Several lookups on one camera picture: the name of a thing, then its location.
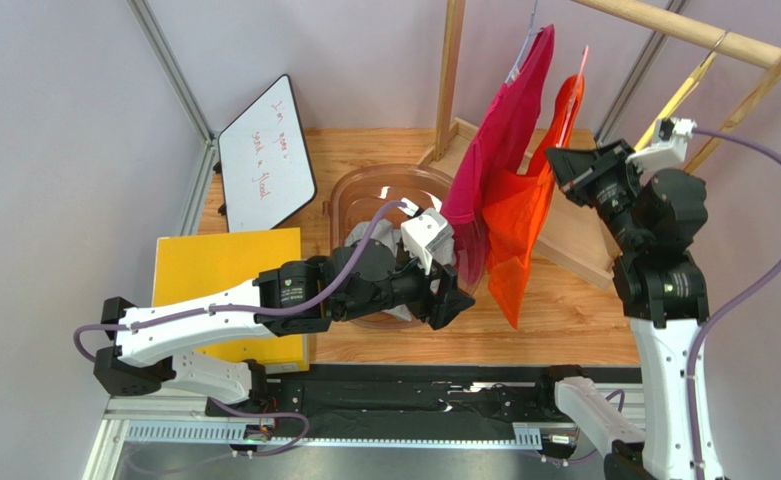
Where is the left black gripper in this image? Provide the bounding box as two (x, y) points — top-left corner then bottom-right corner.
(335, 242), (476, 330)

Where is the orange t shirt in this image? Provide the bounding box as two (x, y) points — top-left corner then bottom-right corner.
(483, 74), (585, 329)

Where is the pink wire hanger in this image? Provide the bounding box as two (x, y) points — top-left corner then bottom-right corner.
(555, 44), (590, 147)

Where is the grey t shirt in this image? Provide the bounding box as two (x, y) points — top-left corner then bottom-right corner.
(343, 219), (456, 327)

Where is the yellow plastic hanger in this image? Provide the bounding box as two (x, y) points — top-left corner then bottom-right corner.
(634, 29), (730, 151)

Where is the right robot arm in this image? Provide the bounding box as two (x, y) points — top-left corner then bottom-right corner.
(545, 141), (724, 479)

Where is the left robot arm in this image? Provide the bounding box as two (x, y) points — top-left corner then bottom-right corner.
(89, 240), (475, 405)

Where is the magenta t shirt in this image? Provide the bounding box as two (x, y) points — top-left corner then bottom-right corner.
(441, 24), (556, 285)

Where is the wooden clothes rack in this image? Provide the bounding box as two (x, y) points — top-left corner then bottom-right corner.
(418, 1), (781, 290)

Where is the clear pink plastic basket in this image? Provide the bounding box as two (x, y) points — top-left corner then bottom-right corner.
(324, 164), (479, 329)

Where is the white dry-erase board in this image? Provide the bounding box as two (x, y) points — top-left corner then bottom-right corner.
(218, 74), (318, 232)

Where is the yellow flat box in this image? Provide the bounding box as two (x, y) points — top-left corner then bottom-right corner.
(152, 228), (310, 374)

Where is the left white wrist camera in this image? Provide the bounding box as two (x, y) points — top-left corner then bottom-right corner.
(400, 207), (456, 275)

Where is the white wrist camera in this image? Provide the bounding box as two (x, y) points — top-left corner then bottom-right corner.
(400, 207), (456, 275)
(627, 117), (697, 173)

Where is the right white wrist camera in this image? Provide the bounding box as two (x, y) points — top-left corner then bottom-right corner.
(627, 117), (697, 173)

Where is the right aluminium frame post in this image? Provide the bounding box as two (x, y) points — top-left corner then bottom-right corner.
(593, 29), (668, 146)

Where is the aluminium frame post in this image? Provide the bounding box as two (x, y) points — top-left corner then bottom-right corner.
(593, 29), (668, 146)
(126, 0), (218, 235)

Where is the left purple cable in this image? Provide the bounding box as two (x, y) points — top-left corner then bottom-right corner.
(73, 199), (421, 364)

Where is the purple cable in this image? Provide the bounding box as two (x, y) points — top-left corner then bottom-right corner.
(73, 199), (421, 364)
(686, 127), (781, 480)

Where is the blue wire hanger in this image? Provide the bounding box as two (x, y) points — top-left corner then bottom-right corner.
(504, 0), (539, 85)

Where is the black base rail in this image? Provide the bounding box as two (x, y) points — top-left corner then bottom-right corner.
(237, 364), (641, 441)

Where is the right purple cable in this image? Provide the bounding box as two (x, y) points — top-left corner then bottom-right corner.
(686, 127), (781, 480)

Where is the left aluminium frame post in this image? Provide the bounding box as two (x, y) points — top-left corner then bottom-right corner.
(126, 0), (218, 235)

